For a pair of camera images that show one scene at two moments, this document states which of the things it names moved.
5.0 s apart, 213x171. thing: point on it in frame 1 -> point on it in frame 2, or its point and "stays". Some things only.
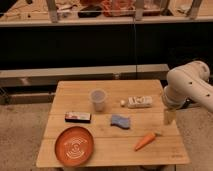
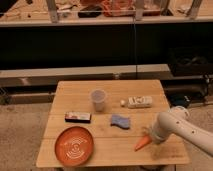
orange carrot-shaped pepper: [146, 140] stays
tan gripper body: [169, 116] -> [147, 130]
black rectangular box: [78, 117] stays
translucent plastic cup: [98, 96] stays
